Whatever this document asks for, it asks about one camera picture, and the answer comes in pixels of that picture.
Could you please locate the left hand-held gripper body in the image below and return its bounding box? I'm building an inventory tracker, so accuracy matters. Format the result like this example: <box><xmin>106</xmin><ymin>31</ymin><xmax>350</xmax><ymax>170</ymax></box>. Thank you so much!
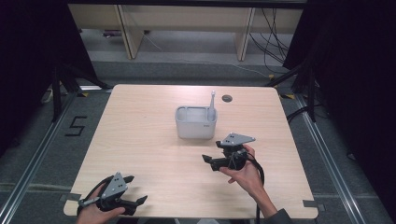
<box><xmin>78</xmin><ymin>172</ymin><xmax>138</xmax><ymax>217</ymax></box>

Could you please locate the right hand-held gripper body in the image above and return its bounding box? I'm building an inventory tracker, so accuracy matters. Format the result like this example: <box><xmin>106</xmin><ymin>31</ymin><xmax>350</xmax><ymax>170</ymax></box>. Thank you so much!
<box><xmin>210</xmin><ymin>133</ymin><xmax>257</xmax><ymax>172</ymax></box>

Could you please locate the grey toothbrush holder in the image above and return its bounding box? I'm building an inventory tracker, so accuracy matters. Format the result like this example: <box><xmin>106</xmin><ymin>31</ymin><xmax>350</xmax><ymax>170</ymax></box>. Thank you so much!
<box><xmin>175</xmin><ymin>105</ymin><xmax>218</xmax><ymax>140</ymax></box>

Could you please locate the white electric toothbrush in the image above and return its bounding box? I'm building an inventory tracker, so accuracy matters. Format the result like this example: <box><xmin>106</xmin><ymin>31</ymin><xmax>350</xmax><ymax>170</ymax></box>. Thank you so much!
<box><xmin>207</xmin><ymin>90</ymin><xmax>218</xmax><ymax>122</ymax></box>

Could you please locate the person's right hand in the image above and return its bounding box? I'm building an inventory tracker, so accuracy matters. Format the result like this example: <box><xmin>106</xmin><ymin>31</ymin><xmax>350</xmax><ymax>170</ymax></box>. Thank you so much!
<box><xmin>219</xmin><ymin>144</ymin><xmax>266</xmax><ymax>199</ymax></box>

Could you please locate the person's left hand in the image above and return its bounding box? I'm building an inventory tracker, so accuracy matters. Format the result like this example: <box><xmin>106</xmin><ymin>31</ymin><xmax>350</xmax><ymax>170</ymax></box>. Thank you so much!
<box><xmin>77</xmin><ymin>186</ymin><xmax>127</xmax><ymax>224</ymax></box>

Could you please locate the grey tape piece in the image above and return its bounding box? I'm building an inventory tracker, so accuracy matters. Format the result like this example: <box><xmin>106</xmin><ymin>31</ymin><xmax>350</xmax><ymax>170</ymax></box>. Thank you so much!
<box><xmin>59</xmin><ymin>192</ymin><xmax>82</xmax><ymax>203</ymax></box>
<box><xmin>302</xmin><ymin>200</ymin><xmax>327</xmax><ymax>213</ymax></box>

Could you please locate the black metal stand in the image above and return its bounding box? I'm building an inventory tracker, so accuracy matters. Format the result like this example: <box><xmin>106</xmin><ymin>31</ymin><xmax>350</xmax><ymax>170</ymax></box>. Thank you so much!
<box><xmin>50</xmin><ymin>62</ymin><xmax>113</xmax><ymax>123</ymax></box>
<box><xmin>264</xmin><ymin>60</ymin><xmax>319</xmax><ymax>123</ymax></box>

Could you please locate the beige wooden bench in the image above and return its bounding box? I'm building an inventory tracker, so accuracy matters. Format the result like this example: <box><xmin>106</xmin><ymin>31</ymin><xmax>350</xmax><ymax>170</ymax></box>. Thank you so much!
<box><xmin>67</xmin><ymin>3</ymin><xmax>304</xmax><ymax>62</ymax></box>

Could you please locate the dark curtain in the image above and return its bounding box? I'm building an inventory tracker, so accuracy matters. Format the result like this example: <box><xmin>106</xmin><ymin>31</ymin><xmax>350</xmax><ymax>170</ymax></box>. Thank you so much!
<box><xmin>282</xmin><ymin>0</ymin><xmax>396</xmax><ymax>216</ymax></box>
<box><xmin>0</xmin><ymin>0</ymin><xmax>98</xmax><ymax>158</ymax></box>

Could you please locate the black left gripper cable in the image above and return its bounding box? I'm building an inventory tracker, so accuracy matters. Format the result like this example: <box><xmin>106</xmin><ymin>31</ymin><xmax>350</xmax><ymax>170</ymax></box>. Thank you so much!
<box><xmin>88</xmin><ymin>175</ymin><xmax>116</xmax><ymax>202</ymax></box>

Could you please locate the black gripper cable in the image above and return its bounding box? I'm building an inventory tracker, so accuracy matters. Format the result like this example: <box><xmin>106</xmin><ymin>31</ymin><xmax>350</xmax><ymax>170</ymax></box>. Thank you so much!
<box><xmin>247</xmin><ymin>151</ymin><xmax>266</xmax><ymax>224</ymax></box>
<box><xmin>88</xmin><ymin>175</ymin><xmax>116</xmax><ymax>202</ymax></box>

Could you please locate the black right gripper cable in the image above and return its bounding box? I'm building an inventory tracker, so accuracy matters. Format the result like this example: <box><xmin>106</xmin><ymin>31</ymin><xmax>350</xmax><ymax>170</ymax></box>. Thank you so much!
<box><xmin>247</xmin><ymin>151</ymin><xmax>266</xmax><ymax>224</ymax></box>

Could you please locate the black floor cable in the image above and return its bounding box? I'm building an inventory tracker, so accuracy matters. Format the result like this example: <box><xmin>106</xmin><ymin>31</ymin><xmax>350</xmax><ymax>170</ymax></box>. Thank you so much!
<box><xmin>285</xmin><ymin>105</ymin><xmax>313</xmax><ymax>124</ymax></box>

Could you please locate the metal floor rail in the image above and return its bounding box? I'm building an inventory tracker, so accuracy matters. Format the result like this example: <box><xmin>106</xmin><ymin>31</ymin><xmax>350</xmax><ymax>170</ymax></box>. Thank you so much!
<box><xmin>0</xmin><ymin>90</ymin><xmax>79</xmax><ymax>224</ymax></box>
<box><xmin>293</xmin><ymin>92</ymin><xmax>369</xmax><ymax>224</ymax></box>

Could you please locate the bundle of black cables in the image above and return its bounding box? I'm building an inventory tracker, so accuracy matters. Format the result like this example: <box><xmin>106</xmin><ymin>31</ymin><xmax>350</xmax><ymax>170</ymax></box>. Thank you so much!
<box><xmin>248</xmin><ymin>7</ymin><xmax>293</xmax><ymax>75</ymax></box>

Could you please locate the white coiled cable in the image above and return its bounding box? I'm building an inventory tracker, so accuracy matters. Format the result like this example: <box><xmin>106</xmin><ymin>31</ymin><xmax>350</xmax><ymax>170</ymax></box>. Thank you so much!
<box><xmin>40</xmin><ymin>88</ymin><xmax>56</xmax><ymax>105</ymax></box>

